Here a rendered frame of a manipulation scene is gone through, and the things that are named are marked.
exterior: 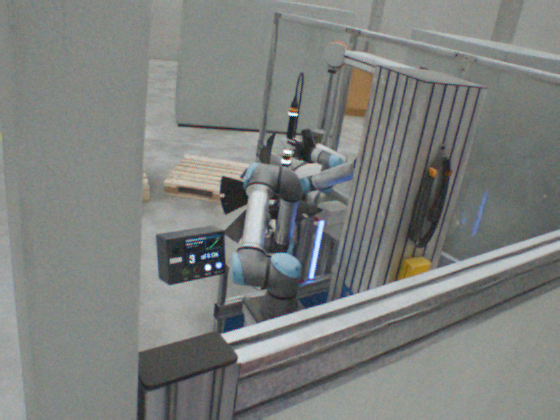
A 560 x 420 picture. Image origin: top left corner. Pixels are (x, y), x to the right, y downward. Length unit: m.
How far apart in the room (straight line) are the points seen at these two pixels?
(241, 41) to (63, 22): 7.83
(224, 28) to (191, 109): 1.32
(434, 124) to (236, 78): 6.68
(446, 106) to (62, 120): 1.41
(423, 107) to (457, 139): 0.19
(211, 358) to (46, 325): 0.11
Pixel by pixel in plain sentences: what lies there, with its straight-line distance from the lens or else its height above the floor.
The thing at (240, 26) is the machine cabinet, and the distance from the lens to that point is 7.99.
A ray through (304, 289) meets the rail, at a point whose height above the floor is 0.83.
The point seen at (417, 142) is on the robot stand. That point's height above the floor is 1.85.
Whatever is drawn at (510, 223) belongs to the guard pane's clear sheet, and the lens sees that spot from 2.70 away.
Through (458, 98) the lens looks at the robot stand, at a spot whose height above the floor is 1.99.
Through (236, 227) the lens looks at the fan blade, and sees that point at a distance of 2.76.
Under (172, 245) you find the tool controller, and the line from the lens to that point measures 2.04.
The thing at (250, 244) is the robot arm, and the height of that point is 1.29.
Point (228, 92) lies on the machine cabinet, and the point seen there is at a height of 0.61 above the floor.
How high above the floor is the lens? 2.20
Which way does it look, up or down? 23 degrees down
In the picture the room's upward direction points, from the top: 9 degrees clockwise
